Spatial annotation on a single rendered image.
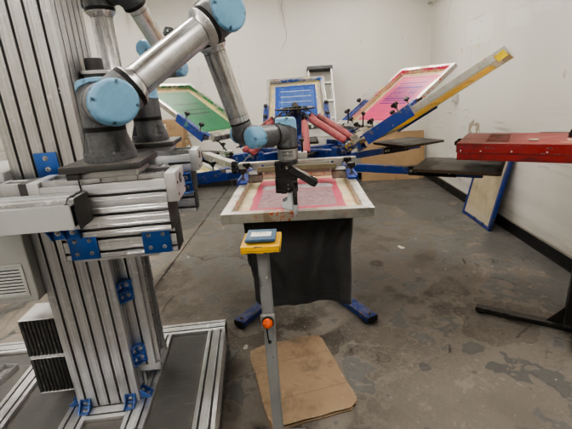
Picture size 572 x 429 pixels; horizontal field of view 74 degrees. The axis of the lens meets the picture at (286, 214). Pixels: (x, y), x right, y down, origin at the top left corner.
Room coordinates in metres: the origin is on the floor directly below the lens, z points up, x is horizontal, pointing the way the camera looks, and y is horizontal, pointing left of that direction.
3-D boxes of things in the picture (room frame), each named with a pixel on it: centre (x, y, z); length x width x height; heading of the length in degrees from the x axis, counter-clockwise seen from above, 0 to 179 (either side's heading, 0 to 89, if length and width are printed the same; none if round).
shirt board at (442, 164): (2.44, -0.68, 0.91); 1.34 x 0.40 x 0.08; 57
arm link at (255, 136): (1.33, 0.07, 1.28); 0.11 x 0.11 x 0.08; 34
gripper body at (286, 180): (1.38, -0.01, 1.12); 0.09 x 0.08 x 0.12; 87
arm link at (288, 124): (1.38, -0.02, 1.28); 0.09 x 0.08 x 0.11; 124
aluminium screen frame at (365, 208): (1.75, -0.06, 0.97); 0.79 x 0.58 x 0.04; 177
